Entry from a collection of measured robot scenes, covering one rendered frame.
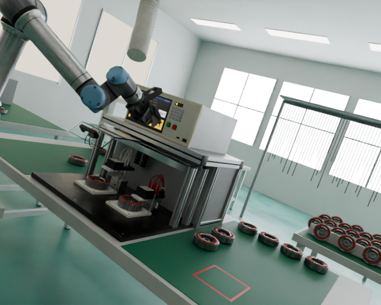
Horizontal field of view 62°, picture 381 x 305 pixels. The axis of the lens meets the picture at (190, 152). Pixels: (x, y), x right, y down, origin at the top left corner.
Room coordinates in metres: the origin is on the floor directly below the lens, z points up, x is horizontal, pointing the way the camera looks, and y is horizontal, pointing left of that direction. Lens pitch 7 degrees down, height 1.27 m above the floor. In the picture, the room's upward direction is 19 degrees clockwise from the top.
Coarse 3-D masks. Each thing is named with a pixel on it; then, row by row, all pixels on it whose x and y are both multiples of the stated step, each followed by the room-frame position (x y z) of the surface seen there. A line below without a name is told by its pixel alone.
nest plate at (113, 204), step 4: (112, 200) 1.39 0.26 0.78; (116, 200) 1.41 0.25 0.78; (108, 204) 1.35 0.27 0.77; (112, 204) 1.35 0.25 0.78; (116, 204) 1.36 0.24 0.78; (116, 208) 1.33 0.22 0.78; (120, 208) 1.33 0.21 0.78; (144, 208) 1.43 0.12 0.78; (120, 212) 1.31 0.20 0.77; (124, 212) 1.30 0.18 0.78; (128, 212) 1.31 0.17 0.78; (132, 212) 1.33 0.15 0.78; (136, 212) 1.35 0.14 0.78; (140, 212) 1.36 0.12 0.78; (144, 212) 1.38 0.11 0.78; (148, 212) 1.40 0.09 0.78; (128, 216) 1.28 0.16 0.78; (132, 216) 1.30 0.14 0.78; (136, 216) 1.32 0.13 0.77; (140, 216) 1.35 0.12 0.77
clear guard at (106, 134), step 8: (72, 128) 1.46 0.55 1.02; (96, 128) 1.43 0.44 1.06; (104, 128) 1.50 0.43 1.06; (112, 128) 1.61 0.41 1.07; (80, 136) 1.40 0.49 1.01; (88, 136) 1.39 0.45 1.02; (104, 136) 1.38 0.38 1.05; (112, 136) 1.37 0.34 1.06; (120, 136) 1.43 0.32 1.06; (128, 136) 1.52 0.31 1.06; (96, 144) 1.34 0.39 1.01; (104, 144) 1.33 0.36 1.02
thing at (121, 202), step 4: (120, 196) 1.39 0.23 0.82; (124, 196) 1.40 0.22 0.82; (128, 196) 1.42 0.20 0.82; (120, 200) 1.35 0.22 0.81; (124, 200) 1.34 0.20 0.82; (128, 200) 1.38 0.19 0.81; (132, 200) 1.42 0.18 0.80; (136, 200) 1.41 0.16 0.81; (120, 204) 1.34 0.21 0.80; (124, 204) 1.34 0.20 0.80; (128, 204) 1.33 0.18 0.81; (132, 204) 1.34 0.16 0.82; (136, 204) 1.35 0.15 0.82; (140, 204) 1.37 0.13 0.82; (124, 208) 1.33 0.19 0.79; (128, 208) 1.33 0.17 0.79; (132, 208) 1.34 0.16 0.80; (136, 208) 1.35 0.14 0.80; (140, 208) 1.37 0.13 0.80
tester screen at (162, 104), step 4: (152, 100) 1.59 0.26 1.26; (156, 100) 1.58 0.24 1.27; (160, 100) 1.57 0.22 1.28; (164, 100) 1.55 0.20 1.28; (168, 100) 1.54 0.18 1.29; (152, 104) 1.59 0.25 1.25; (156, 104) 1.58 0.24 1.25; (160, 104) 1.56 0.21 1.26; (164, 104) 1.55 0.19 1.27; (168, 104) 1.54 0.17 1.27; (160, 108) 1.56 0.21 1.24; (164, 108) 1.54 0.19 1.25; (128, 116) 1.66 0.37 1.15; (136, 120) 1.63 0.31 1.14; (144, 124) 1.59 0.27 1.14; (156, 128) 1.55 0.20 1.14
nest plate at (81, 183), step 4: (76, 180) 1.49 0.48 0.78; (80, 180) 1.52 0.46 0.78; (84, 180) 1.54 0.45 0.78; (80, 184) 1.47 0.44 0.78; (84, 184) 1.48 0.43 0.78; (84, 188) 1.45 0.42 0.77; (88, 188) 1.44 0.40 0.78; (92, 188) 1.46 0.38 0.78; (108, 188) 1.54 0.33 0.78; (92, 192) 1.42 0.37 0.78; (96, 192) 1.43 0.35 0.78; (100, 192) 1.45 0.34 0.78; (104, 192) 1.47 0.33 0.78; (108, 192) 1.49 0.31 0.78; (112, 192) 1.52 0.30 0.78; (116, 192) 1.54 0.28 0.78
